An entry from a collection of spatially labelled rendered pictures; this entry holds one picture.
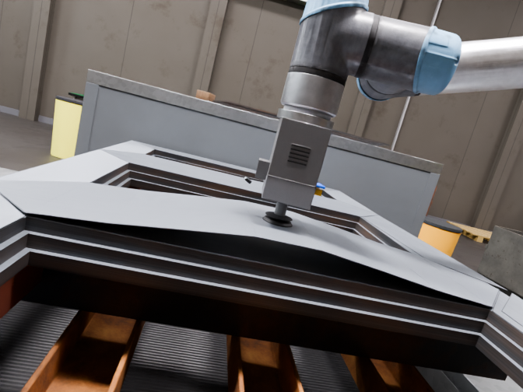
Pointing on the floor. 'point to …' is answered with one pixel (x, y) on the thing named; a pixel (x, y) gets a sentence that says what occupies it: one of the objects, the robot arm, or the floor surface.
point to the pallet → (473, 232)
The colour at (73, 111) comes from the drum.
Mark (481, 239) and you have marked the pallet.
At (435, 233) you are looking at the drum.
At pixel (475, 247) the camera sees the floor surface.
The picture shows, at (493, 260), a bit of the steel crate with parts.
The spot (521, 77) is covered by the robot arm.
